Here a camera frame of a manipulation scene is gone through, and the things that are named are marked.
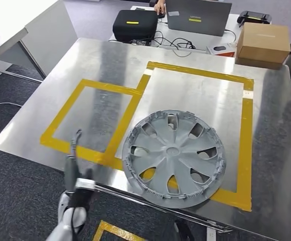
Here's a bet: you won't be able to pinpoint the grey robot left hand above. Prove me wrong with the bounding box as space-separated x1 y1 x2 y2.
64 129 95 194

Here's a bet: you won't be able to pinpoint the grey plastic wheel hubcap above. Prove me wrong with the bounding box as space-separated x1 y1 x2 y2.
121 109 227 209

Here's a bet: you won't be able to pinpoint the stainless steel workbench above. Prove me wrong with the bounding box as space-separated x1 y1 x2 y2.
0 37 291 241

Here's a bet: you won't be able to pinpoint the white top steel table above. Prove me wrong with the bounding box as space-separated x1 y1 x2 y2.
0 0 78 80

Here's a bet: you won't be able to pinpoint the black zip case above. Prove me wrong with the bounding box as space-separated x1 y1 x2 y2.
112 9 158 44

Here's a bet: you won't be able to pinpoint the person's hand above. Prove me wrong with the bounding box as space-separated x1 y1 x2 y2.
155 0 167 16

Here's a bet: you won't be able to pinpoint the white desk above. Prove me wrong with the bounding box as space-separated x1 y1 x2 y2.
109 5 244 53

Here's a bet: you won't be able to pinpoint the grey laptop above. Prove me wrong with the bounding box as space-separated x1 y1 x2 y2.
165 0 233 37

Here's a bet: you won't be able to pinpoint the yellow tape double rectangle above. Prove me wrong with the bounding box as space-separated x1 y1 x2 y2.
39 61 254 212

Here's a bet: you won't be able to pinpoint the small white red box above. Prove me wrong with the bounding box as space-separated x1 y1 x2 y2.
206 43 237 58

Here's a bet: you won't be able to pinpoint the brown cardboard box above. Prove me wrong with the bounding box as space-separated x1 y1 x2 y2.
235 22 291 70

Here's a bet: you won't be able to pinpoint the black handheld controller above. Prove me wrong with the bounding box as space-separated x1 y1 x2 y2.
237 11 272 27

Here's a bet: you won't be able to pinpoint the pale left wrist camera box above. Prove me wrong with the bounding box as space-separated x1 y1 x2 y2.
75 178 96 191

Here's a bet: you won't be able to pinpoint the robot body bracket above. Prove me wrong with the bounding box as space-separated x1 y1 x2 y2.
173 219 194 241

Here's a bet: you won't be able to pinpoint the black desk cables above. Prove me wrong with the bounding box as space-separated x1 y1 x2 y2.
135 29 237 58

